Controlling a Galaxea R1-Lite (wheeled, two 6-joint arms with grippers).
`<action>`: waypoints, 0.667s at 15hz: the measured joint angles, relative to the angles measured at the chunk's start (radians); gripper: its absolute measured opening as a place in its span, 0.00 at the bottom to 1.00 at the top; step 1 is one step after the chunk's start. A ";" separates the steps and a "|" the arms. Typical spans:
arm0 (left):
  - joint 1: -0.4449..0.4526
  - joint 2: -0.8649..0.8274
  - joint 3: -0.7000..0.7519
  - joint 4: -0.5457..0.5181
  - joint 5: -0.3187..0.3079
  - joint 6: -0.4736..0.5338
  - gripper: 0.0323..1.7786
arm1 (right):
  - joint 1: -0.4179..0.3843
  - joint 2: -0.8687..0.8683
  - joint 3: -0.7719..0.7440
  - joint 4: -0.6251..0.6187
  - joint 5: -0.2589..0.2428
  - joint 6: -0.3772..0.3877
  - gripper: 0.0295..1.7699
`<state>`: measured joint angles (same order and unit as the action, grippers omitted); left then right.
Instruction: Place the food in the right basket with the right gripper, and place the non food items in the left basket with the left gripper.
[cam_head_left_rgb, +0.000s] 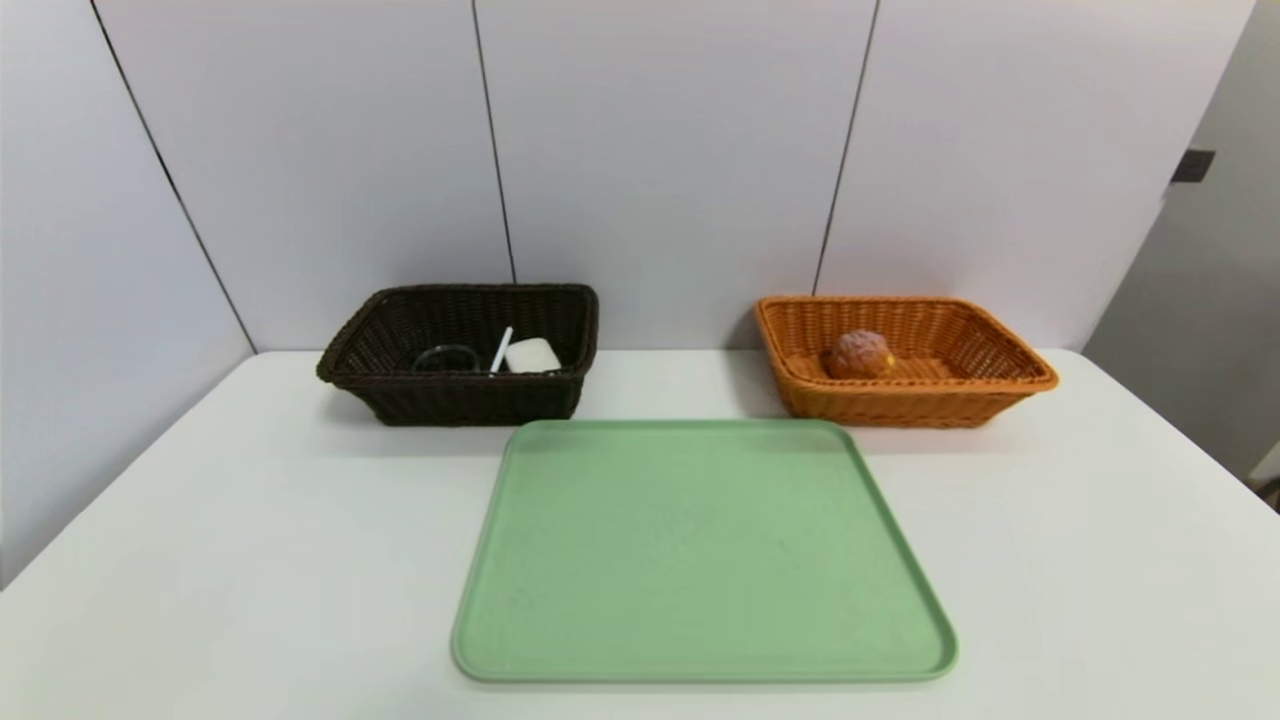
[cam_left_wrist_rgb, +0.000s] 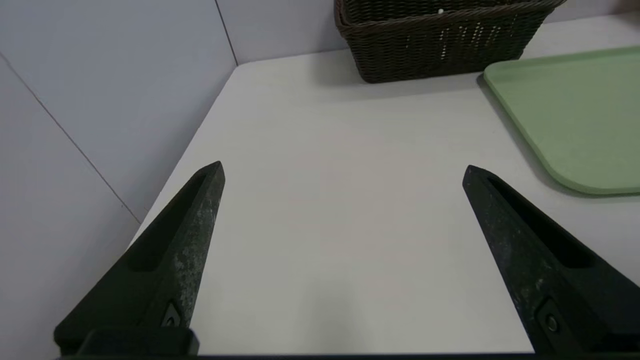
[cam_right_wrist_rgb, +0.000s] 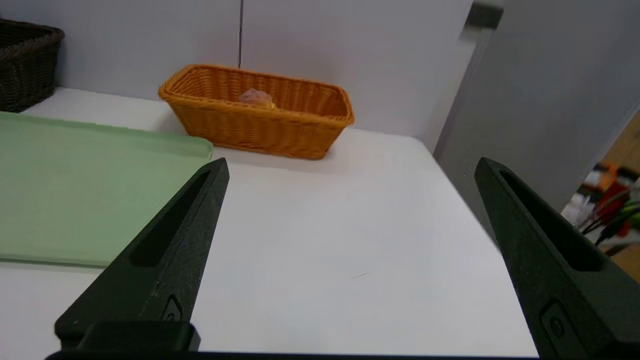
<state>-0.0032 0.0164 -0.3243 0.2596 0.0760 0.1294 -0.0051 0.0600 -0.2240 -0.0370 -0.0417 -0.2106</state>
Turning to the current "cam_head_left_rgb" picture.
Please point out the green plastic tray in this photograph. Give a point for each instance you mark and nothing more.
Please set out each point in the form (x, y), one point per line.
(700, 560)

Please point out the dark wall plate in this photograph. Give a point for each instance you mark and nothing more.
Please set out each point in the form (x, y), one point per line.
(1193, 166)

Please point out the white pen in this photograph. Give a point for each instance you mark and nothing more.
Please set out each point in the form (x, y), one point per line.
(501, 350)

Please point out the white soap bar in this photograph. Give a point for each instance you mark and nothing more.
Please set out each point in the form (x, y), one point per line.
(533, 355)

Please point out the brown bread bun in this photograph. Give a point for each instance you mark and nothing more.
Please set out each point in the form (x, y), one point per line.
(860, 355)

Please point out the orange wicker basket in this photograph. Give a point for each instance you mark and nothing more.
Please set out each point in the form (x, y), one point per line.
(900, 405)

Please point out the dark brown wicker basket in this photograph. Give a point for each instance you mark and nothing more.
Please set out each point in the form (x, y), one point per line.
(460, 400)

